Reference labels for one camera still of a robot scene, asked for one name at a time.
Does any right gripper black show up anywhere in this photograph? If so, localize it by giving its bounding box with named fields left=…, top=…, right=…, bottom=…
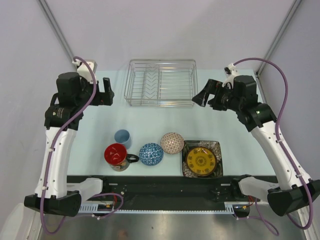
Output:
left=191, top=79, right=242, bottom=112

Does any black floral square plate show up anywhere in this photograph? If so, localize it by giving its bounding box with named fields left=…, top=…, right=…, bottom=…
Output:
left=182, top=140, right=223, bottom=179

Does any red brown patterned bowl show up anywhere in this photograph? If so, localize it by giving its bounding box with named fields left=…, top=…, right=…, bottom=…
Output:
left=160, top=132, right=185, bottom=155

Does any yellow round plate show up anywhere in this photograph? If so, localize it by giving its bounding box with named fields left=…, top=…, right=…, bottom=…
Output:
left=186, top=146, right=218, bottom=177

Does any blue patterned bowl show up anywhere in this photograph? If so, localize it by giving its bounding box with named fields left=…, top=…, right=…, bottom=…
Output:
left=139, top=143, right=164, bottom=166

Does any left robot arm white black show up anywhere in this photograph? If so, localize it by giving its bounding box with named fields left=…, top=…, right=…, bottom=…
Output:
left=24, top=72, right=115, bottom=217

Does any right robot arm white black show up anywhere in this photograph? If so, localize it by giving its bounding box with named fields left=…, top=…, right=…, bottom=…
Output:
left=192, top=75, right=320, bottom=216

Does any light blue cup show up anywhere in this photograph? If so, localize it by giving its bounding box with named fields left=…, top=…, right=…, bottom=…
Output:
left=114, top=129, right=132, bottom=150

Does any red black mug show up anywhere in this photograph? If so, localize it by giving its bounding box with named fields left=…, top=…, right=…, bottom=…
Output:
left=104, top=143, right=140, bottom=172

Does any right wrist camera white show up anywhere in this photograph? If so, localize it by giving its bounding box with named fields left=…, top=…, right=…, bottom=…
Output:
left=222, top=63, right=239, bottom=90

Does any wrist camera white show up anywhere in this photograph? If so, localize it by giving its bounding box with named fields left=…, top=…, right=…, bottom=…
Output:
left=72, top=59, right=98, bottom=84
left=222, top=63, right=239, bottom=90

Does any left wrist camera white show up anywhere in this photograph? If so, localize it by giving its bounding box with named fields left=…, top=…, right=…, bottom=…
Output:
left=72, top=59, right=98, bottom=84

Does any wire metal dish rack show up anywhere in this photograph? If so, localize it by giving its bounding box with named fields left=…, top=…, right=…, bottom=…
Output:
left=124, top=59, right=198, bottom=108

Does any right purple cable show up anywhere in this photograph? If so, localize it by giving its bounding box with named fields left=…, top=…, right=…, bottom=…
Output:
left=231, top=57, right=314, bottom=230

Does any left aluminium frame post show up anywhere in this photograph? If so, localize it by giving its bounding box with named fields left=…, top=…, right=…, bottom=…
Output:
left=36, top=0, right=74, bottom=61

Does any aluminium frame post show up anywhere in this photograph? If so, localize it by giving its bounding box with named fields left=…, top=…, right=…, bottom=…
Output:
left=264, top=0, right=303, bottom=61
left=36, top=0, right=74, bottom=61

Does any right aluminium frame post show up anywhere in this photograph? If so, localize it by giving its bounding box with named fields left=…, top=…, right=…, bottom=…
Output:
left=264, top=0, right=303, bottom=61

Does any white slotted cable duct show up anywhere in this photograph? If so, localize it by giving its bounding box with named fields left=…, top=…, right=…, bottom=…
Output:
left=77, top=201, right=237, bottom=215

